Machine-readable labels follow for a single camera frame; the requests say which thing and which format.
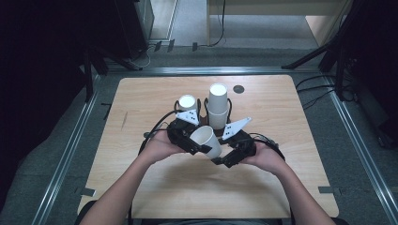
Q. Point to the person's left hand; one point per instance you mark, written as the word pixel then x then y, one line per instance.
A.
pixel 158 148

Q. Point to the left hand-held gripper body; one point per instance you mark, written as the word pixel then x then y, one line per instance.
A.
pixel 180 134

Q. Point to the metal floor rail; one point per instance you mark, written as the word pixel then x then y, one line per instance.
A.
pixel 64 156
pixel 363 146
pixel 212 70

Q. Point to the black tripod stand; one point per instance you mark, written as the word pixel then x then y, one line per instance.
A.
pixel 328 50
pixel 94 65

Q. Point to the grey tape strip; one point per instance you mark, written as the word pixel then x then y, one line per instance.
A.
pixel 85 191
pixel 328 189

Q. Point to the black cabinet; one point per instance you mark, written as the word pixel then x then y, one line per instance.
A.
pixel 133 28

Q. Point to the short white paper cup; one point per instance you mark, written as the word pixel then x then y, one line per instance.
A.
pixel 187 102

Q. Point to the light wooden furniture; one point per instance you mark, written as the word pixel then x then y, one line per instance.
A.
pixel 319 18

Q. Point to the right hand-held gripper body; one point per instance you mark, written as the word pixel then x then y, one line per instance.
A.
pixel 244 146

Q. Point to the person's right hand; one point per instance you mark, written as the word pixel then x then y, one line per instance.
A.
pixel 266 157

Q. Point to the round black table grommet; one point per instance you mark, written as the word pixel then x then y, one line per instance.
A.
pixel 238 89

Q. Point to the dark tape piece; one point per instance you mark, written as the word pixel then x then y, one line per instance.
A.
pixel 171 45
pixel 158 46

